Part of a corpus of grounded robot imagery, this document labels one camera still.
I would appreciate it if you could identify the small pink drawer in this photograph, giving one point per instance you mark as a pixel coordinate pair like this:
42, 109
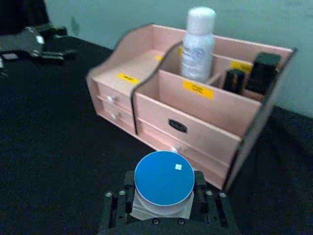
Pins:
110, 94
117, 115

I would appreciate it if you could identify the short black tube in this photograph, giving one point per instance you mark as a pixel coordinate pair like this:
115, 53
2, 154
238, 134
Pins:
234, 82

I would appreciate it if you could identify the tall black rectangular case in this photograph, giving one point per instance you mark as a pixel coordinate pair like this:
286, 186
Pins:
262, 73

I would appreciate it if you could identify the black table cloth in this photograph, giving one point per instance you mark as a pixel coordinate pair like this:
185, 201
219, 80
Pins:
49, 147

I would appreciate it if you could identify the pink wooden desk organizer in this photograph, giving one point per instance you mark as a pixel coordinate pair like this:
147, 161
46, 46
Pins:
195, 122

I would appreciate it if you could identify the white jar with blue lid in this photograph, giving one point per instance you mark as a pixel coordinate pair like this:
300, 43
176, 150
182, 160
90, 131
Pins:
164, 177

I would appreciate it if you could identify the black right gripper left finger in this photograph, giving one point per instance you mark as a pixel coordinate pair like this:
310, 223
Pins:
115, 208

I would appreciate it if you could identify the wide pink drawer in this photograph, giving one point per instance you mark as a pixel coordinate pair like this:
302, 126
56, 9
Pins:
195, 156

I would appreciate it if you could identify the white plastic bottle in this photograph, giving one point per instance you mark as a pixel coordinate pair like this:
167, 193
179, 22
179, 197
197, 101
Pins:
198, 46

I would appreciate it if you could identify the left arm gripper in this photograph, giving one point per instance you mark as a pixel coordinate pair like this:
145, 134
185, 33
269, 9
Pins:
22, 41

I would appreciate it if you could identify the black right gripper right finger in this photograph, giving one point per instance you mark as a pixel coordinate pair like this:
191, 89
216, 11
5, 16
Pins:
214, 208

